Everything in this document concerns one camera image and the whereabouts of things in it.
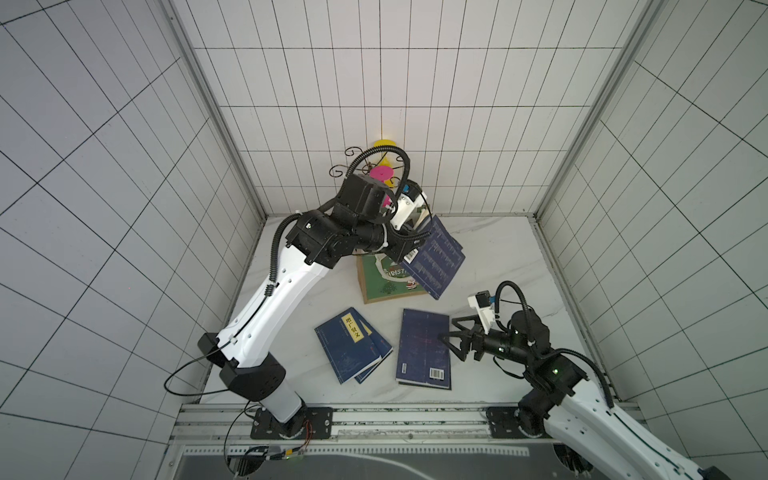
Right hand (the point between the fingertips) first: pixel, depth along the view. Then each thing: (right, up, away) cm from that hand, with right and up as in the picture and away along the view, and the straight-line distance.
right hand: (445, 322), depth 73 cm
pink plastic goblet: (-16, +41, +15) cm, 47 cm away
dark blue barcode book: (-5, -12, +8) cm, 16 cm away
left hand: (-9, +19, -12) cm, 24 cm away
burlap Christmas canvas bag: (-16, +9, +13) cm, 22 cm away
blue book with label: (-26, -10, +10) cm, 30 cm away
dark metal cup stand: (-30, +42, +16) cm, 54 cm away
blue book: (-16, -10, +10) cm, 21 cm away
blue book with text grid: (-4, +15, -8) cm, 18 cm away
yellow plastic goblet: (-16, +54, +25) cm, 61 cm away
